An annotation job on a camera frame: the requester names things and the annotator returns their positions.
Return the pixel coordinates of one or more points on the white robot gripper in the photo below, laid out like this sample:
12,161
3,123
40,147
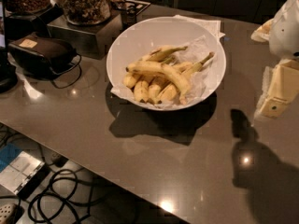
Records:
285,32

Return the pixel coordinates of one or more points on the long front yellow banana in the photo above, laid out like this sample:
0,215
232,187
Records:
162,70

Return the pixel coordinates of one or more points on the white paper bowl liner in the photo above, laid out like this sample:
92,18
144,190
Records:
164,75

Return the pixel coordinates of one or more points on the right banana with long stem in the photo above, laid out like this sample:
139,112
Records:
171,91

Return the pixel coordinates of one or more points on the top yellow banana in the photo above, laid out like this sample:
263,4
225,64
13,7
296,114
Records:
161,53

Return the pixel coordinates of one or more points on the short banana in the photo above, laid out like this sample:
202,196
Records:
130,80
141,89
155,89

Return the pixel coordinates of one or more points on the white round bowl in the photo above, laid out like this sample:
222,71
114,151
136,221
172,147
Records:
149,35

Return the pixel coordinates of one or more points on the left short banana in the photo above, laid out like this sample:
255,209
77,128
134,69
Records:
130,80

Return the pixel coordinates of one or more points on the folded white paper napkin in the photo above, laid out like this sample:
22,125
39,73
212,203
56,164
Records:
213,27

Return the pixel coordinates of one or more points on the dark metal stand box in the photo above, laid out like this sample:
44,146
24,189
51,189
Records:
89,41

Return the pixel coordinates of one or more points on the glass jar of granola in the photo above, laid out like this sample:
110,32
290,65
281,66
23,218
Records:
86,12

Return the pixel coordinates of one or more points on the black case with label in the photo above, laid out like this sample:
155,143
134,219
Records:
43,57

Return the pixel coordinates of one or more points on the silver box on floor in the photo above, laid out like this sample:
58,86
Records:
16,171

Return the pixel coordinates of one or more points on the beige perforated shoe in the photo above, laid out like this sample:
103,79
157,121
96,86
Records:
8,213

